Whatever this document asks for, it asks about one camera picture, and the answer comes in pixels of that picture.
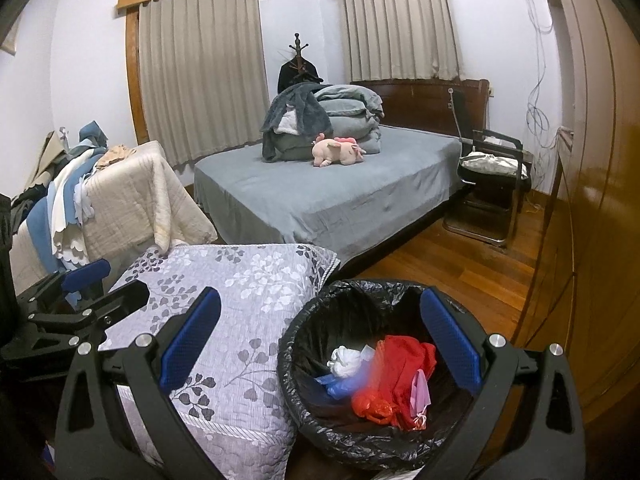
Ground pink plush toy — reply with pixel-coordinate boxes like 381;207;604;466
312;133;366;168

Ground trash bin with black bag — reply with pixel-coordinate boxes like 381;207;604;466
276;279;501;472

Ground blue plastic bag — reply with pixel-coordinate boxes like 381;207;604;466
315;360;383;397

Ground light blue scalloped cloth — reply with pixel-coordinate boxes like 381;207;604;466
73;180;98;223

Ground white scalloped cloth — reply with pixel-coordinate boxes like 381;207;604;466
50;160;101;267

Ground dark wooden headboard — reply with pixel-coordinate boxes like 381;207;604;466
350;79;490;141

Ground wall cables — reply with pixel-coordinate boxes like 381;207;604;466
520;0;557;181

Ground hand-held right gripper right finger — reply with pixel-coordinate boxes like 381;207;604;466
419;287;587;480

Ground wooden wardrobe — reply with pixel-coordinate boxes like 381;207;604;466
515;0;640;411

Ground bed with grey sheet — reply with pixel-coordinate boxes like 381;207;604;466
192;125;466;266

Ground wide beige curtain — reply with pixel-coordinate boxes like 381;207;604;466
137;0;271;168

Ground dark clothing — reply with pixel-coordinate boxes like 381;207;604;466
10;185;51;226

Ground wooden coat rack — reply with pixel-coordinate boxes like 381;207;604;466
287;32;311;81

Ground beige quilt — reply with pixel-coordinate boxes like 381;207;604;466
10;140;218;291

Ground grey floral quilt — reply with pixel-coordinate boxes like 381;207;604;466
97;242;341;480

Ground silver chair cushion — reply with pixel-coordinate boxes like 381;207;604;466
460;154;528;179

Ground orange-red plastic bag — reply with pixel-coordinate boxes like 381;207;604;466
351;387;396;422

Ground khaki cloth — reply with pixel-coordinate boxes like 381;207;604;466
25;131;68;186

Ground wooden window frame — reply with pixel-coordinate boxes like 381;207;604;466
125;9;151;146

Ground grey-blue cloth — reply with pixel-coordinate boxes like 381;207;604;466
79;121;108;147

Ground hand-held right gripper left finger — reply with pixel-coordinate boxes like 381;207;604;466
54;286;222;480

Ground white folded cloth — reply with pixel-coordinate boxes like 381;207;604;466
277;110;301;136

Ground black metal chair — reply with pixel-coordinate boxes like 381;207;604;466
442;129;533;247

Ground grey folded duvet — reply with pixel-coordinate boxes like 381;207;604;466
315;84;385;156

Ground peach cloth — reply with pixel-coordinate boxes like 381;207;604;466
95;144;136;171

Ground white tissue ball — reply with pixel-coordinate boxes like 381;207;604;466
327;346;364;379

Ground dark grey fleece blanket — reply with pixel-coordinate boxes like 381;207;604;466
261;82;333;162

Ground pink mesh fabric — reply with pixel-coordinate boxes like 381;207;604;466
410;369;432;429

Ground narrow beige curtain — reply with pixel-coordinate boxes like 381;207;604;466
341;0;461;83

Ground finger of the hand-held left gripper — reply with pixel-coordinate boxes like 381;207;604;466
25;280;151;348
15;259;112;311

